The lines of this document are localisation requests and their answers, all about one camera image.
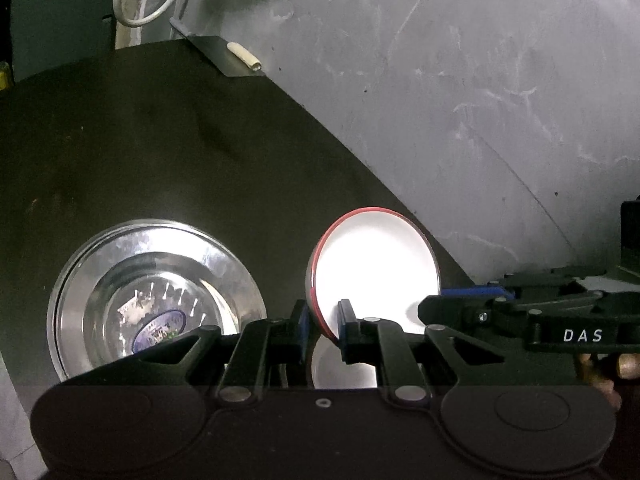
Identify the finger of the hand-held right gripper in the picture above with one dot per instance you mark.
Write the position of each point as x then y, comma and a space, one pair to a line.
460, 312
475, 292

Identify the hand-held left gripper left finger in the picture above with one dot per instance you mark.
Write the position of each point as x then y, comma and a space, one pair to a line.
300, 332

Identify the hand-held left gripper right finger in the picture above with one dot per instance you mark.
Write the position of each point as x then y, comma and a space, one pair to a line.
345, 330

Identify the white bowl with red rim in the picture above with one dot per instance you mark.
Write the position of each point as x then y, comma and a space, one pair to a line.
380, 270
340, 372

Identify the stainless steel bowl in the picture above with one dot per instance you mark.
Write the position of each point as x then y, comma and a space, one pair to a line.
165, 280

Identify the plain steel plate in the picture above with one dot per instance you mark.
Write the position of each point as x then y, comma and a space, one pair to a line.
53, 325

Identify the person's right hand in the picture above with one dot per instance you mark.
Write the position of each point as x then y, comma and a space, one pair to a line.
602, 372

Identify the small white tube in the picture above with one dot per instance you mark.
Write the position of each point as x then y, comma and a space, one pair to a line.
244, 56

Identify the dark flat board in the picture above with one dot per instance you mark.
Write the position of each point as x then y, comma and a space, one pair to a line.
220, 55

